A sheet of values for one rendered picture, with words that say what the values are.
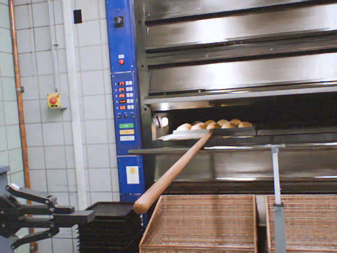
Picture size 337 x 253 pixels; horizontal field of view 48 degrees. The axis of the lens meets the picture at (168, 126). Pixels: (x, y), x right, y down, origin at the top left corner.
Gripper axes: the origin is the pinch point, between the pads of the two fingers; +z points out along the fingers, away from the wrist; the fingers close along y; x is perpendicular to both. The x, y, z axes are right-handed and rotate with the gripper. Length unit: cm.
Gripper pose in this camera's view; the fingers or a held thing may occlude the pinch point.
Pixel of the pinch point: (73, 216)
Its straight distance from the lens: 73.8
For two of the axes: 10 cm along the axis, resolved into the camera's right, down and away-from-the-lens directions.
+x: -2.5, 0.8, -9.6
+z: 9.7, -0.5, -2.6
